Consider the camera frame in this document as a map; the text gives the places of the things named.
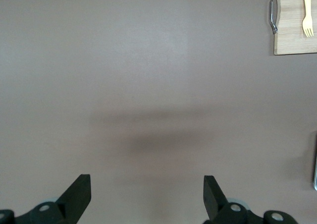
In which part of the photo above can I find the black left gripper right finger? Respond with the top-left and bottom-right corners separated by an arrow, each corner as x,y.
203,175 -> 297,224

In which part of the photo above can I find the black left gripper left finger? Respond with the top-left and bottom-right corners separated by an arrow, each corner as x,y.
0,174 -> 92,224

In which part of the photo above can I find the silver digital kitchen scale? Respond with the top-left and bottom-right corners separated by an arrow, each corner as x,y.
311,132 -> 317,191

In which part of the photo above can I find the yellow plastic fork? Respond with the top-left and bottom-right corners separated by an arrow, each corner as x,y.
301,0 -> 315,38

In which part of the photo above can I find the wooden cutting board metal handle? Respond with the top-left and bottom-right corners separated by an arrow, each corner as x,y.
268,0 -> 317,56

